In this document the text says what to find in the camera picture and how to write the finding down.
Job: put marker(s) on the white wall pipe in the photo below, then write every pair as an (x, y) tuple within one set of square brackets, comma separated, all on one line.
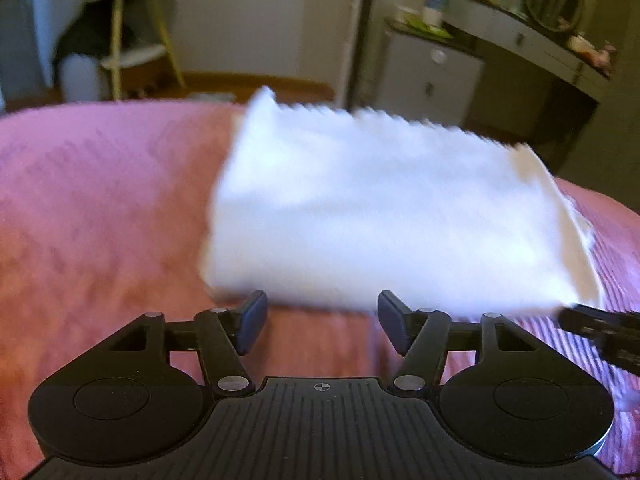
[(357, 30)]

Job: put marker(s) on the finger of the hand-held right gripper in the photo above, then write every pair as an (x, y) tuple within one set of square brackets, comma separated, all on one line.
[(602, 332)]

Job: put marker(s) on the white ribbed sweater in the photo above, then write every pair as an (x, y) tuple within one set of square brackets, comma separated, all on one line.
[(395, 210)]

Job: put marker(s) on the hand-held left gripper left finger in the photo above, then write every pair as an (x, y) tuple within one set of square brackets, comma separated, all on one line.
[(252, 321)]

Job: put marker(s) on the small grey cabinet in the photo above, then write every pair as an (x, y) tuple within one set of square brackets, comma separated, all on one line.
[(430, 80)]

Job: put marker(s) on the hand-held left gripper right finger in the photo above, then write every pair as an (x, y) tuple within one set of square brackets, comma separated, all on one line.
[(393, 322)]

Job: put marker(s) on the pink ribbed blanket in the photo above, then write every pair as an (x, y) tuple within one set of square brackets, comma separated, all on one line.
[(100, 220)]

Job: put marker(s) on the yellow shelf rack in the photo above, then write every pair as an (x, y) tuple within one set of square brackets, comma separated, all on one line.
[(135, 40)]

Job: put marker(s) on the dark bag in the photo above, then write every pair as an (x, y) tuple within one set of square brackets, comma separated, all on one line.
[(90, 35)]

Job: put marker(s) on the white bin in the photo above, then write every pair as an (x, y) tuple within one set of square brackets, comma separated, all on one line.
[(82, 79)]

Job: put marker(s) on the white jar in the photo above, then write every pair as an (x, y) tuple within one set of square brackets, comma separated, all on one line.
[(435, 9)]

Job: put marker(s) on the grey vanity desk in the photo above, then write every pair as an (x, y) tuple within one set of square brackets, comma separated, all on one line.
[(540, 60)]

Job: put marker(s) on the green tray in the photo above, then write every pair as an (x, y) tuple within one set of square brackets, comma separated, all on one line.
[(425, 27)]

